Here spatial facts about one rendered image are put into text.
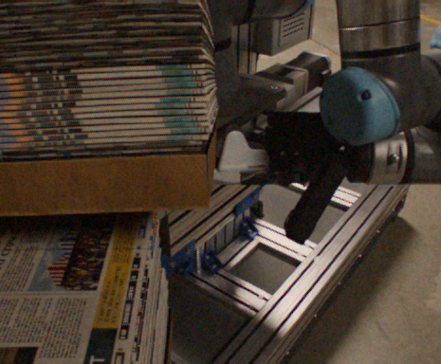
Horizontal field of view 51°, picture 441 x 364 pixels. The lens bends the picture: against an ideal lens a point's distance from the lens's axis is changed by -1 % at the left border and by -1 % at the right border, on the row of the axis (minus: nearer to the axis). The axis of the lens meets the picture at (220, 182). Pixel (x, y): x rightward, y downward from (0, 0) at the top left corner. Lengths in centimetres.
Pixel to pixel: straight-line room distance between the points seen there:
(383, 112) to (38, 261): 34
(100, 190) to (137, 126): 6
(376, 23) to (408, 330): 121
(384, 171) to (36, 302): 40
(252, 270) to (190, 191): 98
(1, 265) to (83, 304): 10
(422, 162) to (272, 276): 80
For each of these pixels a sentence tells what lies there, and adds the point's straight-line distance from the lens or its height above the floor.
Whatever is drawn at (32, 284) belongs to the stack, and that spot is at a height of 83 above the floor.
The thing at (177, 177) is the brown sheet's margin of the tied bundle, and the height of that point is 94.
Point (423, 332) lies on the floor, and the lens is 157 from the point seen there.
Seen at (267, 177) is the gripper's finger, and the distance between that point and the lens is 53.
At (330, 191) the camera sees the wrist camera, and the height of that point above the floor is 81.
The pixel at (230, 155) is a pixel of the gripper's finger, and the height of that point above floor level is 86.
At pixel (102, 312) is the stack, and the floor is 83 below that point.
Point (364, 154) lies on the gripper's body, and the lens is 57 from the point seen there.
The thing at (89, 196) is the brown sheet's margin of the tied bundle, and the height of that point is 92.
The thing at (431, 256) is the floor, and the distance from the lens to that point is 183.
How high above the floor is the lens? 113
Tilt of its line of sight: 33 degrees down
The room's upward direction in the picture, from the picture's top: straight up
